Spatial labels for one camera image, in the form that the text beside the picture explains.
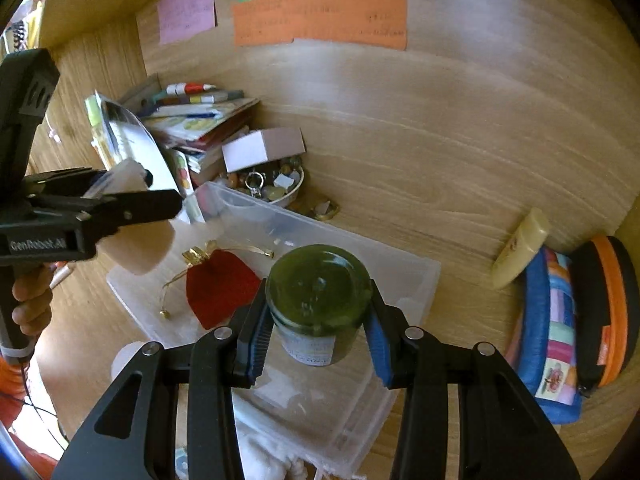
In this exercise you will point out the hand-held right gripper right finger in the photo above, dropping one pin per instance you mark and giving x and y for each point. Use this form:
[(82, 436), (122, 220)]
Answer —
[(377, 352)]

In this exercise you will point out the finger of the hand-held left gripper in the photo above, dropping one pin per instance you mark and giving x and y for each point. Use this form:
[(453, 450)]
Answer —
[(65, 180), (145, 206)]

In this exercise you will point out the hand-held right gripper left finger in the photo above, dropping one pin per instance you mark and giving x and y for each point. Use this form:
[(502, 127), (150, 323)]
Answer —
[(257, 347)]

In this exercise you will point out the cream plastic tub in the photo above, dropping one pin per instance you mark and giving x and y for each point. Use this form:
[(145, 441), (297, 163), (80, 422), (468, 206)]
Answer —
[(140, 247)]

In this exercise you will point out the green glass jar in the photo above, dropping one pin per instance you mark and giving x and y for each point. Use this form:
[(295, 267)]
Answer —
[(320, 280)]

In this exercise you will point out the white cloth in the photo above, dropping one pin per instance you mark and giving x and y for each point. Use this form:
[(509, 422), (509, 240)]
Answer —
[(260, 440)]

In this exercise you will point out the clear plastic storage box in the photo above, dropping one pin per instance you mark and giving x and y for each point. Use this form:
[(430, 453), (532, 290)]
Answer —
[(350, 242)]

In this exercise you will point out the wooden desktop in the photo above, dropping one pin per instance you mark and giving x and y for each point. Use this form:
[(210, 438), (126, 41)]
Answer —
[(400, 200)]

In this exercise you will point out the person's left hand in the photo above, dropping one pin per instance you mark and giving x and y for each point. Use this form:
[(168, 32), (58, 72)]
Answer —
[(32, 300)]

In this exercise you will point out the fruit sticker sheet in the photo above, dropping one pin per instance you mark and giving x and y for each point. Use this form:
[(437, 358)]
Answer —
[(187, 185)]

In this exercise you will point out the white paper booklet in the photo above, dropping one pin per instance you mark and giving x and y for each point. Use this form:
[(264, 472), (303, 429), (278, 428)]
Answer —
[(145, 150)]

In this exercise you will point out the gold foil wrapper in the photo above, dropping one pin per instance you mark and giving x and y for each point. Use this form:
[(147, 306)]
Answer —
[(220, 285)]

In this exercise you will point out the stack of books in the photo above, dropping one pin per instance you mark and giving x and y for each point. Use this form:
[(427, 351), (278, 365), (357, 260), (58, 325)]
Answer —
[(210, 132)]

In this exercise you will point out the blue pen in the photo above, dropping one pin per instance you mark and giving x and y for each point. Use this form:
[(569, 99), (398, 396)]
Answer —
[(201, 115)]

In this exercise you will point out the red and white marker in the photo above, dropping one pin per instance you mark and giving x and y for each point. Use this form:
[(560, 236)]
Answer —
[(190, 88)]

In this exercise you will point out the clear plastic bowl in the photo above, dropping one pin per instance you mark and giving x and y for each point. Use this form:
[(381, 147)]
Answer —
[(270, 185)]

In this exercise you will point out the white round object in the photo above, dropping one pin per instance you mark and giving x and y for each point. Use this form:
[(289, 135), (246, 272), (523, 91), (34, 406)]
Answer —
[(125, 357)]

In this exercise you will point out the small white cardboard box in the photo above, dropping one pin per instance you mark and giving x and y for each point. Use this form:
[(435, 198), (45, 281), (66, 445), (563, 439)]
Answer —
[(265, 147)]

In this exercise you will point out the yellow and grey marker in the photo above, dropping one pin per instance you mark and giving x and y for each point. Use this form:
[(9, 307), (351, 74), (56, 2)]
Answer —
[(222, 96)]

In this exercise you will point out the colourful blue-edged pencil case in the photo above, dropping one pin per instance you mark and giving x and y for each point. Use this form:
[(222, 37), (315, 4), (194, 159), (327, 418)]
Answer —
[(550, 335)]

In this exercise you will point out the yellow lotion tube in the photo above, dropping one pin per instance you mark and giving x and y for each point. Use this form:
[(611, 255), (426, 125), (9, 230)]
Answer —
[(520, 250)]

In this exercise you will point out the pink paper note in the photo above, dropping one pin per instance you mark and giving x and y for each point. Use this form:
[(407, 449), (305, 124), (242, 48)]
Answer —
[(187, 10)]

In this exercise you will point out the orange and black zip case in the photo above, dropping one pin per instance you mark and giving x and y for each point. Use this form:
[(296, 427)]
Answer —
[(600, 310)]

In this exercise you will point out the orange paper note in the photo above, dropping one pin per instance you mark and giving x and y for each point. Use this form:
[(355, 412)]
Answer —
[(320, 17)]

